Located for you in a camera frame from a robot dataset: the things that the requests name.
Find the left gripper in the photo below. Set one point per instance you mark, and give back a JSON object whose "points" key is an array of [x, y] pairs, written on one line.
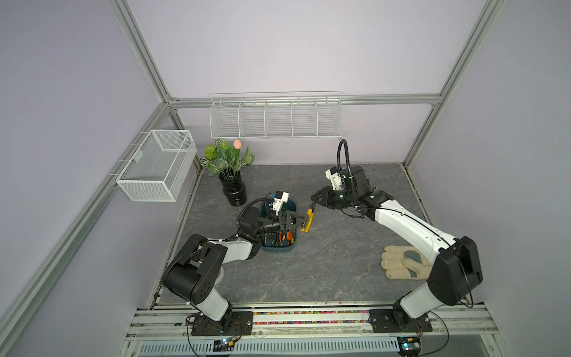
{"points": [[291, 215]]}

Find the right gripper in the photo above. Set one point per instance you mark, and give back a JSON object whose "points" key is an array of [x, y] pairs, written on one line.
{"points": [[326, 193]]}

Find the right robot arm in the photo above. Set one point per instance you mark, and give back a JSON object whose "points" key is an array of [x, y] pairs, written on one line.
{"points": [[456, 268]]}

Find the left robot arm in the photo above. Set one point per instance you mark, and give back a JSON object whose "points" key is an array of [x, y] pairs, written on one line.
{"points": [[193, 272]]}

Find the grey orange Greener pliers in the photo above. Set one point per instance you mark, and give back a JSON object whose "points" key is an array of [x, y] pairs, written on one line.
{"points": [[286, 238]]}

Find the orange black pliers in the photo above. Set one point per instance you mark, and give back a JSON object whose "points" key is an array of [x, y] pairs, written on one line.
{"points": [[272, 240]]}

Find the black vase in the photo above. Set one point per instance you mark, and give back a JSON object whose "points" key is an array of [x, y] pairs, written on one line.
{"points": [[234, 189]]}

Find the green artificial plant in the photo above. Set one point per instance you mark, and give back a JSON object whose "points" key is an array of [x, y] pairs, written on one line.
{"points": [[226, 159]]}

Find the beige work glove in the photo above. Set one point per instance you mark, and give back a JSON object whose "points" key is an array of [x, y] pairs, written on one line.
{"points": [[405, 263]]}

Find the white mesh basket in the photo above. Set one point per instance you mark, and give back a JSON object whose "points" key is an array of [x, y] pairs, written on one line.
{"points": [[159, 166]]}

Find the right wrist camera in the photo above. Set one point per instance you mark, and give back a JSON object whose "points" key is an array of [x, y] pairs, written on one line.
{"points": [[336, 178]]}

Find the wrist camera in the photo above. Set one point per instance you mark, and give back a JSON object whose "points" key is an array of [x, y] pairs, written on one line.
{"points": [[279, 199], [336, 178]]}

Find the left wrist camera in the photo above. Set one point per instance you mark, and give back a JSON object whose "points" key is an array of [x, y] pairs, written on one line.
{"points": [[279, 199]]}

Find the white wire wall shelf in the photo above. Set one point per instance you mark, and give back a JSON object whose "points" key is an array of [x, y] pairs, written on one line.
{"points": [[277, 115]]}

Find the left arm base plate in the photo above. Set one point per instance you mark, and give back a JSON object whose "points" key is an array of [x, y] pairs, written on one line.
{"points": [[234, 323]]}

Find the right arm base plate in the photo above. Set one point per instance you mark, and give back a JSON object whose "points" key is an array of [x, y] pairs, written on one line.
{"points": [[396, 321]]}

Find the aluminium front rail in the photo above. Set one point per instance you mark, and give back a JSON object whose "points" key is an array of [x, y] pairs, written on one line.
{"points": [[268, 320]]}

